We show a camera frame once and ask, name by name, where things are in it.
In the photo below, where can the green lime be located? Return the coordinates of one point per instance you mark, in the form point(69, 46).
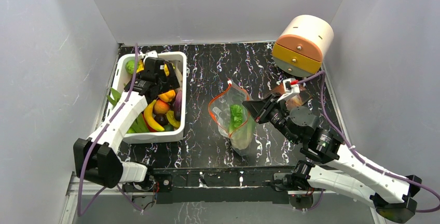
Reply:
point(130, 67)

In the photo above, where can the round drawer cabinet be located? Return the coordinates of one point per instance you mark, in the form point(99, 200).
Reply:
point(302, 46)

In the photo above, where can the purple eggplant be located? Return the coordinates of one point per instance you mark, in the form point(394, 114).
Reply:
point(177, 106)

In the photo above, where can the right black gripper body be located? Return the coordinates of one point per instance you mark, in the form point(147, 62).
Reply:
point(261, 107)

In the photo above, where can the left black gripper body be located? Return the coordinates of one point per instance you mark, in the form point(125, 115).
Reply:
point(167, 84)

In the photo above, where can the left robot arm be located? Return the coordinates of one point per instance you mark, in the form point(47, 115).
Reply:
point(96, 157)

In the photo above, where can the green lettuce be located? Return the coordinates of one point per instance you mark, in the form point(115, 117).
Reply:
point(241, 128)

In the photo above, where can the orange bell pepper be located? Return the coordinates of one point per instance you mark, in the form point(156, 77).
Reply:
point(167, 97)

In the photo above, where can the single yellow banana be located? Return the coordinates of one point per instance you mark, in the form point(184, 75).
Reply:
point(148, 115)

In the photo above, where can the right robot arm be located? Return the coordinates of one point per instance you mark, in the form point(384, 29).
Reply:
point(331, 165)

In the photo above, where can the green leaf vegetable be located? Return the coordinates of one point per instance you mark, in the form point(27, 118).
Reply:
point(113, 97)

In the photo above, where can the red peach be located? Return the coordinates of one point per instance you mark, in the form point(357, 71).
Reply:
point(160, 107)

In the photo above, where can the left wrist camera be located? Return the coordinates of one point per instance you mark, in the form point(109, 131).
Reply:
point(151, 54)

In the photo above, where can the yellow banana bunch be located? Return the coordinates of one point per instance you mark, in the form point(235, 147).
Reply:
point(140, 66)

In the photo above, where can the clear zip top bag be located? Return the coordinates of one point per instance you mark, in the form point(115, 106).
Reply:
point(219, 110)

